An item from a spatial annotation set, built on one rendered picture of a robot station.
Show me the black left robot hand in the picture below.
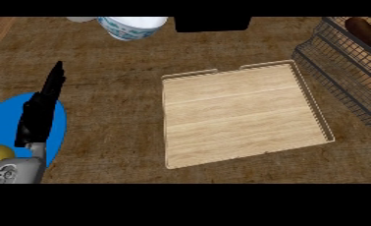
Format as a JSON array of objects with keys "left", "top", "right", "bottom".
[{"left": 14, "top": 60, "right": 68, "bottom": 148}]

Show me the pale wooden tray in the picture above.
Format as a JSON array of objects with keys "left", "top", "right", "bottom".
[{"left": 159, "top": 59, "right": 336, "bottom": 170}]

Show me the brown sweet potato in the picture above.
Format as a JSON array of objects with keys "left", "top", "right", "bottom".
[{"left": 343, "top": 17, "right": 371, "bottom": 46}]

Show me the blue round plate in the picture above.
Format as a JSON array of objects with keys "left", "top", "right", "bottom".
[{"left": 0, "top": 92, "right": 68, "bottom": 168}]

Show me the yellow round fruit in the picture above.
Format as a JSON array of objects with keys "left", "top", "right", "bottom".
[{"left": 0, "top": 144, "right": 17, "bottom": 162}]

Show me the white round dish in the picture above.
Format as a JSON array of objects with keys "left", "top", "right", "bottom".
[{"left": 65, "top": 17, "right": 99, "bottom": 24}]

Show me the white blue patterned bowl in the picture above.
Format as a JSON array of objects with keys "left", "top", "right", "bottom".
[{"left": 96, "top": 17, "right": 170, "bottom": 42}]

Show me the black box appliance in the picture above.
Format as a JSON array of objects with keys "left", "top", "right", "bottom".
[{"left": 173, "top": 17, "right": 254, "bottom": 33}]

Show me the black wire tiered basket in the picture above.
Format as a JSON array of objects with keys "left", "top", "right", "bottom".
[{"left": 290, "top": 17, "right": 371, "bottom": 127}]

